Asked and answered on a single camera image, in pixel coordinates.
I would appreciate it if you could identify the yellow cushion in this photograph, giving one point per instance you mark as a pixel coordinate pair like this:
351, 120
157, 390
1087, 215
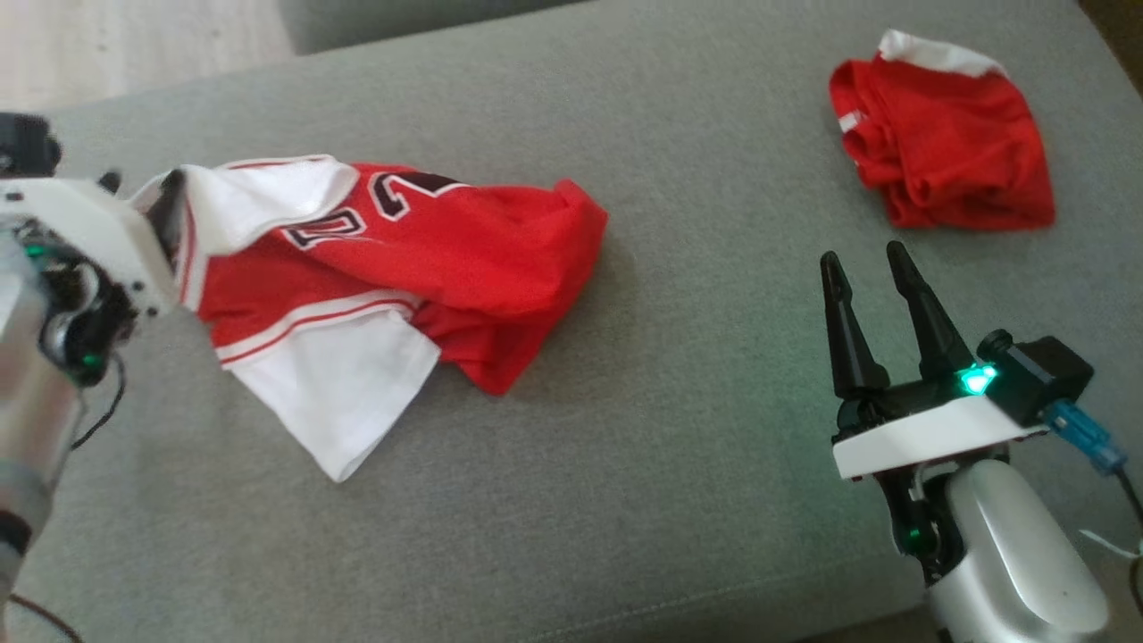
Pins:
1127, 36

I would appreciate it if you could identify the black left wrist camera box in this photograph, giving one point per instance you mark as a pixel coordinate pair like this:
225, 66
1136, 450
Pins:
25, 143

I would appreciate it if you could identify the grey fabric sofa seat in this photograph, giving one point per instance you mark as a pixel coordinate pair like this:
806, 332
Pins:
679, 446

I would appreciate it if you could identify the red white basketball jersey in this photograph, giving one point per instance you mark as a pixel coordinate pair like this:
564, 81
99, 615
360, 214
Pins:
464, 250

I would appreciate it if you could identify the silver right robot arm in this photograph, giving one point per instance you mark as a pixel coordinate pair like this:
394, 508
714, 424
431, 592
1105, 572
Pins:
1018, 554

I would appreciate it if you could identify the red basketball shorts white stripe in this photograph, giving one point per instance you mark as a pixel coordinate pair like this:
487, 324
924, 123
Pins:
955, 152

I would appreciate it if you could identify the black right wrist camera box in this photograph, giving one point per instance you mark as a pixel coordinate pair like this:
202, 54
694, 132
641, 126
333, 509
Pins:
1040, 375

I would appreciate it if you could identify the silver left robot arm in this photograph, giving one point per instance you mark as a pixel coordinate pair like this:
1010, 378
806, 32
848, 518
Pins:
31, 402

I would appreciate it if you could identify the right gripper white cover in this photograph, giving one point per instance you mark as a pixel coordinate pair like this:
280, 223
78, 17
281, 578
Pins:
929, 429

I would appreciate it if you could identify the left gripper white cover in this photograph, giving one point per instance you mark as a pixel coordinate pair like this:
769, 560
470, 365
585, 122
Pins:
89, 228

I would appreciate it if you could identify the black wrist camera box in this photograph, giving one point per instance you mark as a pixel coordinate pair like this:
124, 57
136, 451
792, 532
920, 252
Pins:
25, 143
1040, 375

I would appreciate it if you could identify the grey sofa back cushion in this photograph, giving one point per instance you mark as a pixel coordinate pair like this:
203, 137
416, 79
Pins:
402, 20

